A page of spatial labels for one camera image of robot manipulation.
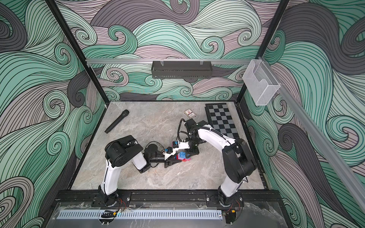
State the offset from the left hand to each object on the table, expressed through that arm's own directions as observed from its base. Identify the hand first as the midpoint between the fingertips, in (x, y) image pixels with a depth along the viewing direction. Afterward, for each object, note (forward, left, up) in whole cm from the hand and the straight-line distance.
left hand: (181, 156), depth 85 cm
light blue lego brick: (-1, -1, +6) cm, 6 cm away
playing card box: (+36, -7, -2) cm, 37 cm away
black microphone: (+31, +47, -2) cm, 56 cm away
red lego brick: (-2, +2, +2) cm, 3 cm away
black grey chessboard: (+29, -30, 0) cm, 42 cm away
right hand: (+2, -5, +2) cm, 6 cm away
